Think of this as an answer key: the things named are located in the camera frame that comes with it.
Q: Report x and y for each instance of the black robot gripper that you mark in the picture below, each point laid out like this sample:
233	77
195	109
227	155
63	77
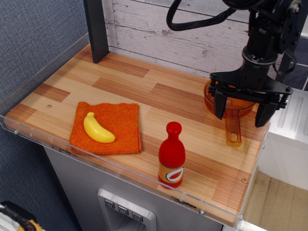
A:
251	83

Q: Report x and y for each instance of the orange transparent plastic pot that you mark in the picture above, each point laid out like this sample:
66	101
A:
234	110

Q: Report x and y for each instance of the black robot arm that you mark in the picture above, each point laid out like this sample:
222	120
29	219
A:
273	29

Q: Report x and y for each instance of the white toy sink unit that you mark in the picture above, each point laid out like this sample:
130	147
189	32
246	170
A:
284	155

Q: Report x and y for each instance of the red toy sauce bottle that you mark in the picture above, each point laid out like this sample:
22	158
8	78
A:
172	157

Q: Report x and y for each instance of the orange woven cloth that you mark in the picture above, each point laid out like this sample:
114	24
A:
122	120

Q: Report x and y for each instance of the yellow toy banana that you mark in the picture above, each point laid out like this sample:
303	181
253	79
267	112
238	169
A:
95	131

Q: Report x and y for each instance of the grey toy fridge cabinet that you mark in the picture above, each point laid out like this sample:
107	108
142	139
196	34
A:
104	200

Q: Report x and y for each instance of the clear acrylic table guard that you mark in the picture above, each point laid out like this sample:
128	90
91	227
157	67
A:
167	87

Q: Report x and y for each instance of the yellow object at corner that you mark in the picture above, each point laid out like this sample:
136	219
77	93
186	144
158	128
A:
31	225

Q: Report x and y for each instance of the black white object at corner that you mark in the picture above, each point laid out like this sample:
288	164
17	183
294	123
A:
13	217

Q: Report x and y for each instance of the dark right frame post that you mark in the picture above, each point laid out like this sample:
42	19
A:
288	62

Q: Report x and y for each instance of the dark frame post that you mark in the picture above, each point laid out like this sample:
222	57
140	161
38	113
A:
96	29
288	62

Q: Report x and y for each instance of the dark left frame post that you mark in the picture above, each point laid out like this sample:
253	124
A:
96	29

